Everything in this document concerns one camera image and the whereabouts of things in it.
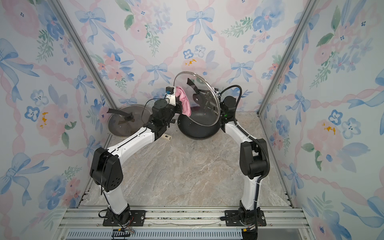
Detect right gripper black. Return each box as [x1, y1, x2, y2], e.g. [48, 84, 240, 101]
[195, 89, 226, 118]

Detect glass pot lid black handle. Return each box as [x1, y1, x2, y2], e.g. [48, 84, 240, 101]
[174, 71, 220, 127]

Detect pink cloth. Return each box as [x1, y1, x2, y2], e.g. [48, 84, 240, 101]
[175, 87, 192, 117]

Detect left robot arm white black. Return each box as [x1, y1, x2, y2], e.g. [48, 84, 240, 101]
[90, 99, 182, 225]

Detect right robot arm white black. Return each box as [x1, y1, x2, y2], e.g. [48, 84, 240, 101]
[191, 89, 271, 227]

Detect glass lid on steel pan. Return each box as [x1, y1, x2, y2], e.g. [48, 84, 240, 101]
[107, 105, 152, 137]

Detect black frying pan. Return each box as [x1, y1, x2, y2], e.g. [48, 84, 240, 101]
[177, 106, 220, 140]

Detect steel pan beige handle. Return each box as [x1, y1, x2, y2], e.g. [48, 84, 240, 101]
[107, 104, 173, 142]

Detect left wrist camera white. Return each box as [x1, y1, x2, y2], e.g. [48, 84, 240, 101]
[165, 86, 176, 107]

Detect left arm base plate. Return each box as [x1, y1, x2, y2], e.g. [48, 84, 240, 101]
[99, 209, 147, 227]

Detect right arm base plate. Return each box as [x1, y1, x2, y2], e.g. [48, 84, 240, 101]
[220, 210, 267, 227]

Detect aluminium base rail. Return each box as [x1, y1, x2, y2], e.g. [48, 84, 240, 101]
[53, 206, 315, 240]

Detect black corrugated cable hose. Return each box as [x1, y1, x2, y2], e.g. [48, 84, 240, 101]
[218, 84, 271, 235]

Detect aluminium frame post right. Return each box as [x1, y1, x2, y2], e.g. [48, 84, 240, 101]
[257, 0, 318, 117]

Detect aluminium frame post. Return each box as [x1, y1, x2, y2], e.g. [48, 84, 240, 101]
[48, 0, 118, 109]
[257, 0, 318, 117]

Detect aluminium frame post left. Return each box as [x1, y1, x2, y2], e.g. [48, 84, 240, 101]
[48, 0, 118, 109]

